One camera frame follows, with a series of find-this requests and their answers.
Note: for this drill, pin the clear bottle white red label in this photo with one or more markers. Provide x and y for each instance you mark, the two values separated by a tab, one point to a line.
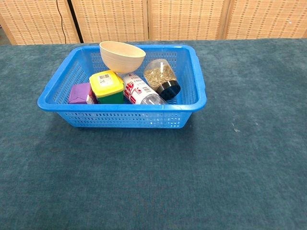
136	91

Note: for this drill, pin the clear spice jar black lid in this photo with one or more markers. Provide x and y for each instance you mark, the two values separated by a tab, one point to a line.
159	74

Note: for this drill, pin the green box with yellow lid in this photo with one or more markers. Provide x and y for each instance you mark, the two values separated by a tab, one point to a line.
105	82

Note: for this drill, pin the beige round bowl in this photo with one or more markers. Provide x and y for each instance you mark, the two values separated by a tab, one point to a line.
120	60

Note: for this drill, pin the small purple carton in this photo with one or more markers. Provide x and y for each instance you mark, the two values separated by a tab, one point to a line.
79	93

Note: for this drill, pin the blue plastic perforated basket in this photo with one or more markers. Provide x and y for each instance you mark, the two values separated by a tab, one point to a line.
120	108

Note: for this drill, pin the teal table cloth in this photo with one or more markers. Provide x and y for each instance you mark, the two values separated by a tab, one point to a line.
153	179

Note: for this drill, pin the bamboo folding screen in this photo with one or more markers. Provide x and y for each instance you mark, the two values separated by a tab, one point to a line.
192	19

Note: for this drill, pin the black tripod stand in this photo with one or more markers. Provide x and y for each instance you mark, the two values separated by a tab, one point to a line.
74	21

